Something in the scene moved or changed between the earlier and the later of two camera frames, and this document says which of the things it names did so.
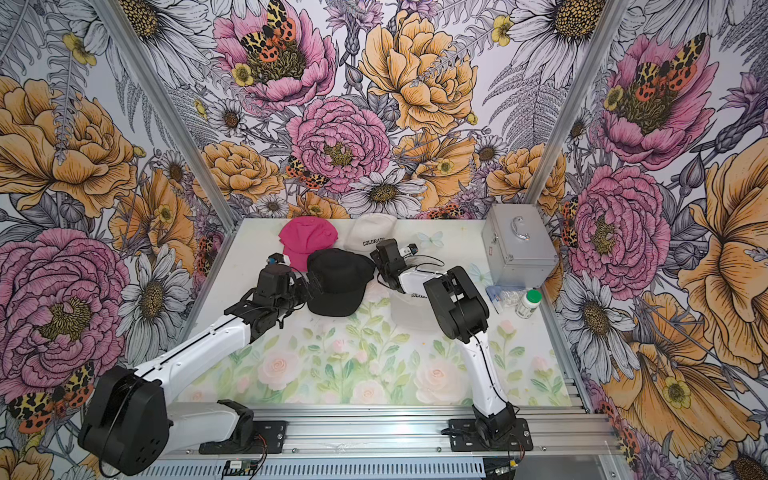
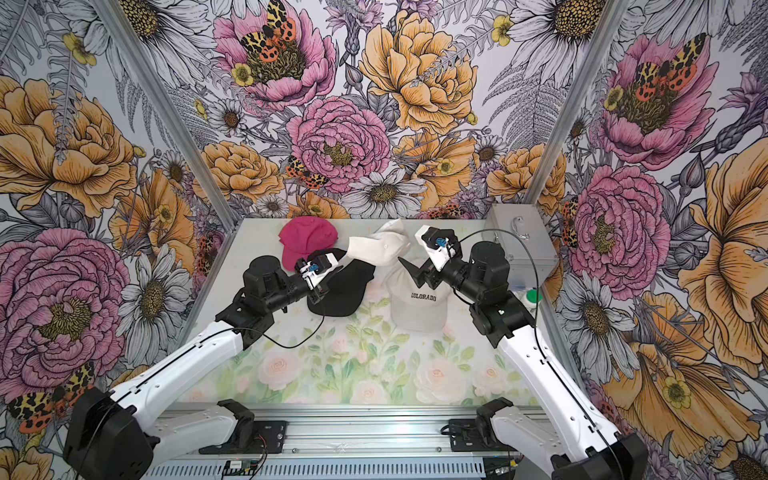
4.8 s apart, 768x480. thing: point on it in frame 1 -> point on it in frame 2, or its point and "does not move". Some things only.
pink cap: x=304 y=235 does not move
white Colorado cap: x=413 y=312 does not move
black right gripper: x=375 y=255 -> x=428 y=269
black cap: x=344 y=275 does not move
